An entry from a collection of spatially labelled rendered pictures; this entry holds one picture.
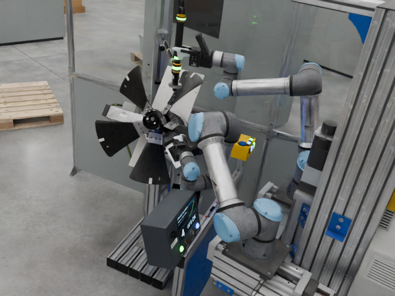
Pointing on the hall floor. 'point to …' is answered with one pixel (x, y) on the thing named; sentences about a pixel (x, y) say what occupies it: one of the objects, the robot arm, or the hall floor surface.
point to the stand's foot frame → (137, 261)
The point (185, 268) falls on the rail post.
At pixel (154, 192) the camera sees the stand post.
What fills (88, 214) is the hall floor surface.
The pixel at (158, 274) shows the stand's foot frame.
